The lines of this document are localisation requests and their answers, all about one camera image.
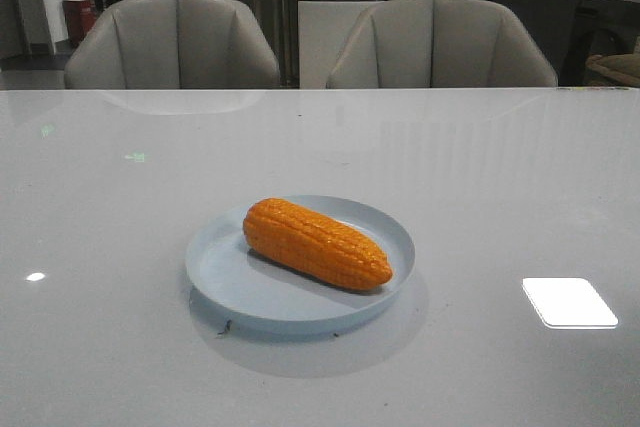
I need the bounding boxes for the orange toy corn cob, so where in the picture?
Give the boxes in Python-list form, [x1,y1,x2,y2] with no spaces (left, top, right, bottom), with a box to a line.
[243,198,394,291]

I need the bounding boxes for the light blue round plate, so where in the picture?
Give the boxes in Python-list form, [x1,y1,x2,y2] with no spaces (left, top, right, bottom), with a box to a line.
[185,195,415,336]

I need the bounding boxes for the beige cushion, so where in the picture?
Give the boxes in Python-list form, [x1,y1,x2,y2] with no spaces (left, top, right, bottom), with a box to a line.
[585,54,639,88]

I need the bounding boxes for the right grey upholstered chair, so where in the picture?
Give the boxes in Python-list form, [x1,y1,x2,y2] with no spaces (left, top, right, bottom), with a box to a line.
[326,0,557,89]

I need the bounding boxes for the red bin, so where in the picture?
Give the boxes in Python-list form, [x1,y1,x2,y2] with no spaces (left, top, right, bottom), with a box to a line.
[62,0,96,47]

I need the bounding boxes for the grey upholstered chair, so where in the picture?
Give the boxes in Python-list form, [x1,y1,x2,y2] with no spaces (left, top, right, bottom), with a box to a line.
[326,0,557,89]
[64,0,280,90]

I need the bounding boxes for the left grey upholstered chair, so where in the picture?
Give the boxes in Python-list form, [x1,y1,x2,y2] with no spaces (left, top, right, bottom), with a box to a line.
[64,0,280,90]

